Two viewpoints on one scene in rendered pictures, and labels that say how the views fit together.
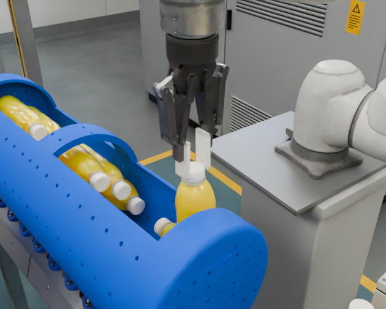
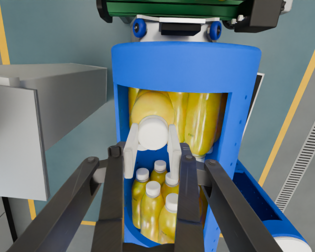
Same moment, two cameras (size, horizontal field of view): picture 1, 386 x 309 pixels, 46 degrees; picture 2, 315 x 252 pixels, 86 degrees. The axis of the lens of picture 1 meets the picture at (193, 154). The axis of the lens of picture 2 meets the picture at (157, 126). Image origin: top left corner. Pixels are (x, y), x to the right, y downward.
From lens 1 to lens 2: 61 cm
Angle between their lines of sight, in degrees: 45
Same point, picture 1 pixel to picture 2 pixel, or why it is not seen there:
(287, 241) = (49, 100)
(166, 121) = (241, 203)
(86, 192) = not seen: hidden behind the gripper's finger
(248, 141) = (5, 180)
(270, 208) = not seen: hidden behind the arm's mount
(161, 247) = (236, 82)
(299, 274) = (58, 82)
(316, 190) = not seen: outside the picture
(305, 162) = not seen: outside the picture
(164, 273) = (251, 59)
